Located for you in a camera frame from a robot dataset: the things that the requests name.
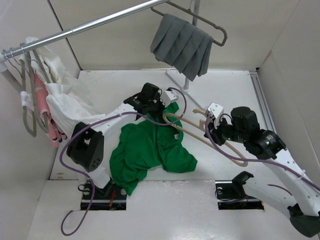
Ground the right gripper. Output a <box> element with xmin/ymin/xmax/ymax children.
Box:
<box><xmin>203</xmin><ymin>114</ymin><xmax>247</xmax><ymax>146</ymax></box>

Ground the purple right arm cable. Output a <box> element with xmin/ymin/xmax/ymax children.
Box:
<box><xmin>205</xmin><ymin>113</ymin><xmax>320</xmax><ymax>195</ymax></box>

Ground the pink patterned garment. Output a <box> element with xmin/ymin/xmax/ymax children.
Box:
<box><xmin>34</xmin><ymin>74</ymin><xmax>67</xmax><ymax>148</ymax></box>

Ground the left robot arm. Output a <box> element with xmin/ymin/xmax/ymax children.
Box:
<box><xmin>66</xmin><ymin>82</ymin><xmax>172</xmax><ymax>199</ymax></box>

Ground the white rack upright pole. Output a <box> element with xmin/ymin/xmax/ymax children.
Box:
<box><xmin>0</xmin><ymin>60</ymin><xmax>22</xmax><ymax>94</ymax></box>

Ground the grey empty hanger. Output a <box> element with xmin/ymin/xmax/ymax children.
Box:
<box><xmin>8</xmin><ymin>58</ymin><xmax>37</xmax><ymax>138</ymax></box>
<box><xmin>19</xmin><ymin>50</ymin><xmax>49</xmax><ymax>134</ymax></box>

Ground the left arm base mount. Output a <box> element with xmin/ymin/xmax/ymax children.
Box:
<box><xmin>78</xmin><ymin>181</ymin><xmax>127</xmax><ymax>211</ymax></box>

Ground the grey empty hanger inner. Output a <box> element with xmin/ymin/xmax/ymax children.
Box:
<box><xmin>19</xmin><ymin>50</ymin><xmax>49</xmax><ymax>134</ymax></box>

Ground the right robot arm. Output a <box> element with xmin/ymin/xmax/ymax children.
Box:
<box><xmin>204</xmin><ymin>103</ymin><xmax>320</xmax><ymax>238</ymax></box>

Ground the grey hanger with cloth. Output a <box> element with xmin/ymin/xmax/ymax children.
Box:
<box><xmin>166</xmin><ymin>0</ymin><xmax>228</xmax><ymax>47</ymax></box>

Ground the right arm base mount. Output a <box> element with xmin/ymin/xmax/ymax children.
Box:
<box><xmin>214</xmin><ymin>171</ymin><xmax>265</xmax><ymax>211</ymax></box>

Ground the white rack base foot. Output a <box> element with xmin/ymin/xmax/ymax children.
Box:
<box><xmin>165</xmin><ymin>69</ymin><xmax>206</xmax><ymax>110</ymax></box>

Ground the grey empty hanger outer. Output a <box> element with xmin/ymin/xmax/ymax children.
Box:
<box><xmin>8</xmin><ymin>58</ymin><xmax>37</xmax><ymax>138</ymax></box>

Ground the grey pleated cloth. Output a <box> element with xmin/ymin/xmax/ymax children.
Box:
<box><xmin>150</xmin><ymin>13</ymin><xmax>213</xmax><ymax>81</ymax></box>

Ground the chrome clothes rail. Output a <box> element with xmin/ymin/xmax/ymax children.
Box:
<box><xmin>0</xmin><ymin>0</ymin><xmax>168</xmax><ymax>64</ymax></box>

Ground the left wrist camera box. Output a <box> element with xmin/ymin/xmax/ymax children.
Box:
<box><xmin>160</xmin><ymin>90</ymin><xmax>179</xmax><ymax>106</ymax></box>

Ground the white garment on rack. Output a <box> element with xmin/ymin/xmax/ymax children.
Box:
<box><xmin>19</xmin><ymin>46</ymin><xmax>106</xmax><ymax>135</ymax></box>

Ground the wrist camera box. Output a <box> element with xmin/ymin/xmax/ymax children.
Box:
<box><xmin>160</xmin><ymin>90</ymin><xmax>179</xmax><ymax>106</ymax></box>
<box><xmin>205</xmin><ymin>102</ymin><xmax>224</xmax><ymax>124</ymax></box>

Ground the aluminium rail on table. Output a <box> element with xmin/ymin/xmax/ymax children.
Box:
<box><xmin>249</xmin><ymin>70</ymin><xmax>275</xmax><ymax>132</ymax></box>

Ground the beige plastic hanger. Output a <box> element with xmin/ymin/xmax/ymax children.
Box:
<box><xmin>162</xmin><ymin>107</ymin><xmax>249</xmax><ymax>168</ymax></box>

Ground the green t shirt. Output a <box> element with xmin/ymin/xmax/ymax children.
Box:
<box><xmin>109</xmin><ymin>117</ymin><xmax>198</xmax><ymax>195</ymax></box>

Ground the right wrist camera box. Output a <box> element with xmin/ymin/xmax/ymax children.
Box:
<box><xmin>205</xmin><ymin>102</ymin><xmax>224</xmax><ymax>124</ymax></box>

